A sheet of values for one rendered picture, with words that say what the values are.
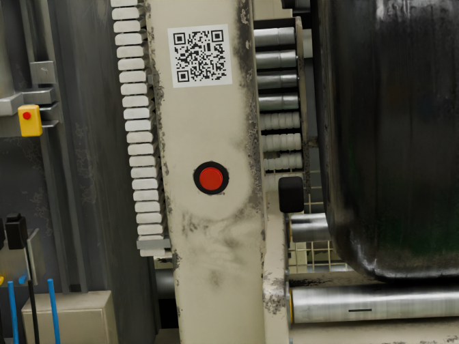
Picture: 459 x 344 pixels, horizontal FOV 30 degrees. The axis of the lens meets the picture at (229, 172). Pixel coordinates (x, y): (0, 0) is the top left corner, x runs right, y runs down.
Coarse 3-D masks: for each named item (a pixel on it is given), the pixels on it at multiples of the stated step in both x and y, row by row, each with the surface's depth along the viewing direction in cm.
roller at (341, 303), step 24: (312, 288) 109; (336, 288) 109; (360, 288) 108; (384, 288) 108; (408, 288) 107; (432, 288) 107; (456, 288) 107; (312, 312) 108; (336, 312) 107; (360, 312) 107; (384, 312) 107; (408, 312) 107; (432, 312) 107; (456, 312) 107
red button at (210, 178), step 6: (210, 168) 111; (216, 168) 111; (204, 174) 111; (210, 174) 111; (216, 174) 111; (204, 180) 111; (210, 180) 111; (216, 180) 111; (222, 180) 111; (204, 186) 111; (210, 186) 111; (216, 186) 111
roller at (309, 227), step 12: (288, 216) 136; (300, 216) 135; (312, 216) 135; (324, 216) 135; (300, 228) 134; (312, 228) 134; (324, 228) 134; (300, 240) 135; (312, 240) 135; (324, 240) 135
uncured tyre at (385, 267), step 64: (320, 0) 94; (384, 0) 86; (448, 0) 85; (320, 64) 135; (384, 64) 86; (448, 64) 85; (320, 128) 133; (384, 128) 88; (448, 128) 87; (384, 192) 91; (448, 192) 90; (384, 256) 99; (448, 256) 98
